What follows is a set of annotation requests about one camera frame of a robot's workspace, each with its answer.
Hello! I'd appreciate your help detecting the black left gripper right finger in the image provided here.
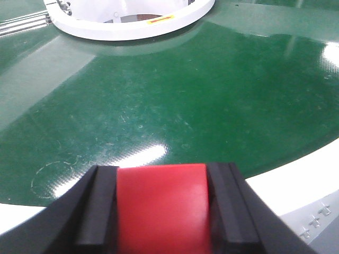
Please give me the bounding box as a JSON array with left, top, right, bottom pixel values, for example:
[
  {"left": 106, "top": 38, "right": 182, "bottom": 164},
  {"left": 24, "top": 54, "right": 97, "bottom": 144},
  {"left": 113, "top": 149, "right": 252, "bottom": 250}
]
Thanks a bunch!
[{"left": 207, "top": 162, "right": 314, "bottom": 253}]

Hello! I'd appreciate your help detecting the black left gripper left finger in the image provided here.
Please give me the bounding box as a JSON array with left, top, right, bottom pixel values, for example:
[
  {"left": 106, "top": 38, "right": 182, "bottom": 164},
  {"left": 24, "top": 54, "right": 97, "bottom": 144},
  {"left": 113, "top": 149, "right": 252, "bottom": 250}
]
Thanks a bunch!
[{"left": 1, "top": 166, "right": 118, "bottom": 253}]

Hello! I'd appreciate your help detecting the red cube block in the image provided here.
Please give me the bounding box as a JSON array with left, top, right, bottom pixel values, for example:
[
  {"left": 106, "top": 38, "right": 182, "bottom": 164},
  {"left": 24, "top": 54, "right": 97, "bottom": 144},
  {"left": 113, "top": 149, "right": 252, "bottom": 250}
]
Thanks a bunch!
[{"left": 117, "top": 164, "right": 212, "bottom": 253}]

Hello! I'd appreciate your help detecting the white inner ring hub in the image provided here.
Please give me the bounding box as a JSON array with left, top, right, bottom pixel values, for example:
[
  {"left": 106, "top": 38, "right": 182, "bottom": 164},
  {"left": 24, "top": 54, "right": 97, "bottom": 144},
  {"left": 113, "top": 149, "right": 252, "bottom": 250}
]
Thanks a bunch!
[{"left": 44, "top": 1, "right": 214, "bottom": 41}]

